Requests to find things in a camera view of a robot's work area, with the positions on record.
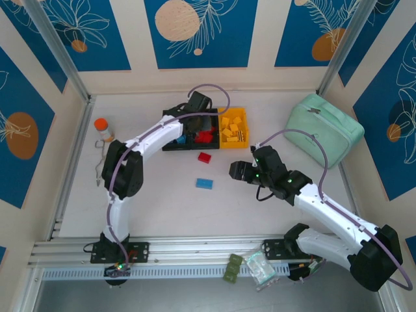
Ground yellow plastic bin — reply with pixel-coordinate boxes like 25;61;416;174
218;107;251;150

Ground black plastic bin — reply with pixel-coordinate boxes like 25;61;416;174
161;109;192;152
190;108;220;150

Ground mint green zipper bag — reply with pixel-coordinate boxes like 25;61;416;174
283;93;365;170

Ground olive green block strip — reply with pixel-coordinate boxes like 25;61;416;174
222;253;244;283

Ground clear plastic zip bag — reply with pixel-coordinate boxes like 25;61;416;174
243;249;280;292

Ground orange capped pill bottle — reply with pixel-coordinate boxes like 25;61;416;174
94;118;115;142

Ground metal tongs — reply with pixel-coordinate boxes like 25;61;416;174
94;138;108;188

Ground black base electronics module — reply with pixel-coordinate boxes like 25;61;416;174
289;261;322;283
103;262;133;287

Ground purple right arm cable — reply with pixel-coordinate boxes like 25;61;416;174
258;129;413;292

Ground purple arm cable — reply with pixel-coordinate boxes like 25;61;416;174
105;83;231;280
258;129;413;292

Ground aluminium cross rail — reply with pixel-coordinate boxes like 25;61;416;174
27;233;386;267

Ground aluminium side rail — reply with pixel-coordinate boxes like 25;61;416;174
337;162;361;225
47;97;96;241

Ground white slotted cable duct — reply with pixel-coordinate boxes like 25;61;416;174
41;263;290;281

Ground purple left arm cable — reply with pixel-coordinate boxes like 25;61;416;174
105;83;231;280

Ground aluminium frame post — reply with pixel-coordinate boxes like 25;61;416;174
22;0;96;105
317;0;380;95

